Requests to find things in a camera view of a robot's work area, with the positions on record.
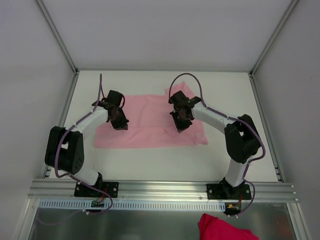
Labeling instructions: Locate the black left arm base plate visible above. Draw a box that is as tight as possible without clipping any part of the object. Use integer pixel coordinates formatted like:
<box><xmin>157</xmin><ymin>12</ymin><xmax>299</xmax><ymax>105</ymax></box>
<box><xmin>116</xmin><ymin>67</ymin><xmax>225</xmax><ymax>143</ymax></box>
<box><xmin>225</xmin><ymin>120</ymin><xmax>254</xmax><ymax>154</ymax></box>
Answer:
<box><xmin>73</xmin><ymin>181</ymin><xmax>119</xmax><ymax>198</ymax></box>

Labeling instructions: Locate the pink t shirt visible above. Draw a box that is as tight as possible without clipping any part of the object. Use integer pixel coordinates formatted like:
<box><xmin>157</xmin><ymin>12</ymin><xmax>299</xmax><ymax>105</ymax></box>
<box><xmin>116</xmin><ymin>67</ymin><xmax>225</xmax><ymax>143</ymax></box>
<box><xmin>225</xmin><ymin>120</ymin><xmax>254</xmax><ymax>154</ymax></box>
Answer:
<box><xmin>94</xmin><ymin>82</ymin><xmax>209</xmax><ymax>149</ymax></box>

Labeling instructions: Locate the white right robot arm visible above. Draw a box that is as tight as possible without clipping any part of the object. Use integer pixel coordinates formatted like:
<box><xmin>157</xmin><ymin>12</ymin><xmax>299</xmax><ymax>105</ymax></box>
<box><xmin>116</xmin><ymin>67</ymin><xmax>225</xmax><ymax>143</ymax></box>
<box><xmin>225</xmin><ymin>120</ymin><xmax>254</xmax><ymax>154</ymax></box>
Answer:
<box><xmin>168</xmin><ymin>90</ymin><xmax>262</xmax><ymax>199</ymax></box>

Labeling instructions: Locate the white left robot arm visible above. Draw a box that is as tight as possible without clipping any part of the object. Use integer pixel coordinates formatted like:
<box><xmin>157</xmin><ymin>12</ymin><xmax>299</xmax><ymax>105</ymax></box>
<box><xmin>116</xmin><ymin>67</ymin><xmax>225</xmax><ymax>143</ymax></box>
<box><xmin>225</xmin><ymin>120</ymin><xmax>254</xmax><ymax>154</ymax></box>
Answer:
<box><xmin>44</xmin><ymin>90</ymin><xmax>129</xmax><ymax>197</ymax></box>

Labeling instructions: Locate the left aluminium frame post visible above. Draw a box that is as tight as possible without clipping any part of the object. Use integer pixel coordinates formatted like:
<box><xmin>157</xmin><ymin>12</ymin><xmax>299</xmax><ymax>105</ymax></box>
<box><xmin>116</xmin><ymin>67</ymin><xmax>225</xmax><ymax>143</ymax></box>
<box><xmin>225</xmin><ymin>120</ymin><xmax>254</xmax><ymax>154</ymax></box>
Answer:
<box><xmin>34</xmin><ymin>0</ymin><xmax>79</xmax><ymax>75</ymax></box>

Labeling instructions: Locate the white slotted cable duct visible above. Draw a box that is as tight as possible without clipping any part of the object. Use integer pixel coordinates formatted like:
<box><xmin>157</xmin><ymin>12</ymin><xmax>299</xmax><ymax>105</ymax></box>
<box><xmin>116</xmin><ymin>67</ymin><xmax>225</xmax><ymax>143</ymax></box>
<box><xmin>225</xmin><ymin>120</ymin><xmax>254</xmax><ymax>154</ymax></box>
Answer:
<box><xmin>38</xmin><ymin>199</ymin><xmax>226</xmax><ymax>212</ymax></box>

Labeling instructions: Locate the right aluminium frame post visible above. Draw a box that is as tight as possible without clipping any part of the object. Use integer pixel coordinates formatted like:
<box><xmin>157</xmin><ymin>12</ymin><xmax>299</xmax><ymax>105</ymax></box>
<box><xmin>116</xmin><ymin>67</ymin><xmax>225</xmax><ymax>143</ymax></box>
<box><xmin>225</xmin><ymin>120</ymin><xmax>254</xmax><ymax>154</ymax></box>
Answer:
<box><xmin>248</xmin><ymin>0</ymin><xmax>300</xmax><ymax>77</ymax></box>

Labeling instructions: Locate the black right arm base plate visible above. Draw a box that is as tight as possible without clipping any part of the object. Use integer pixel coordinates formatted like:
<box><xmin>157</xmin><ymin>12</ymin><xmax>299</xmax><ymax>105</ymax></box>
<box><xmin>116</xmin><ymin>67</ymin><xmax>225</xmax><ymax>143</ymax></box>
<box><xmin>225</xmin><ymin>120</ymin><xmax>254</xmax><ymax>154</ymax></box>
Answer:
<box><xmin>206</xmin><ymin>183</ymin><xmax>252</xmax><ymax>200</ymax></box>

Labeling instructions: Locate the aluminium front rail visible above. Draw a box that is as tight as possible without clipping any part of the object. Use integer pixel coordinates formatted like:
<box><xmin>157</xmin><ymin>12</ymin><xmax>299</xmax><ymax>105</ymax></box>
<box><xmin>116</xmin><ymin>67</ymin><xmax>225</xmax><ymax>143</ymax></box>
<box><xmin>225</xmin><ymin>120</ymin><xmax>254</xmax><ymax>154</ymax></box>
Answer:
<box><xmin>27</xmin><ymin>178</ymin><xmax>299</xmax><ymax>203</ymax></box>

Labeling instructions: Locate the aluminium frame post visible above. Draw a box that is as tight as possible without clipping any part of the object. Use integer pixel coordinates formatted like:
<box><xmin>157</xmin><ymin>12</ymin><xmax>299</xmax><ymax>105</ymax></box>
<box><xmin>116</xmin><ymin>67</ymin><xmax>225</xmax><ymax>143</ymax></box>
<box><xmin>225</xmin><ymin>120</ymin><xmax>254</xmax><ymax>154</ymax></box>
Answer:
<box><xmin>248</xmin><ymin>0</ymin><xmax>300</xmax><ymax>77</ymax></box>
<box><xmin>34</xmin><ymin>0</ymin><xmax>79</xmax><ymax>75</ymax></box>

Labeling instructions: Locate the red t shirt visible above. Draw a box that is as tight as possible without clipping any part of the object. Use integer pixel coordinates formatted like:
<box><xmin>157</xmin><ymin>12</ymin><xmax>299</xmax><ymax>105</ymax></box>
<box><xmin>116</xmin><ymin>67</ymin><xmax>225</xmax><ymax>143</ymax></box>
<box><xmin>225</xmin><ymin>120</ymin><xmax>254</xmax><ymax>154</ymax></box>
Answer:
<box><xmin>198</xmin><ymin>213</ymin><xmax>259</xmax><ymax>240</ymax></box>

